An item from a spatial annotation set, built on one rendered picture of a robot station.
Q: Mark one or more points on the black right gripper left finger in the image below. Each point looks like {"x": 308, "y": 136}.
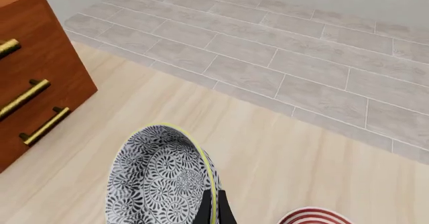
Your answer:
{"x": 204, "y": 211}

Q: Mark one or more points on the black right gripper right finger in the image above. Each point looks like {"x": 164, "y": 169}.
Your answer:
{"x": 225, "y": 211}

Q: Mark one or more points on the black and white patterned bowl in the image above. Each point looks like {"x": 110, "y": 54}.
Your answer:
{"x": 157, "y": 173}

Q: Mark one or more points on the wooden cabinet with drawers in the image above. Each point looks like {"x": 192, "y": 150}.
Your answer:
{"x": 37, "y": 65}

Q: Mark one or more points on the white plate with red rings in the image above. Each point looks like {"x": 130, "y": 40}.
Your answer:
{"x": 311, "y": 216}

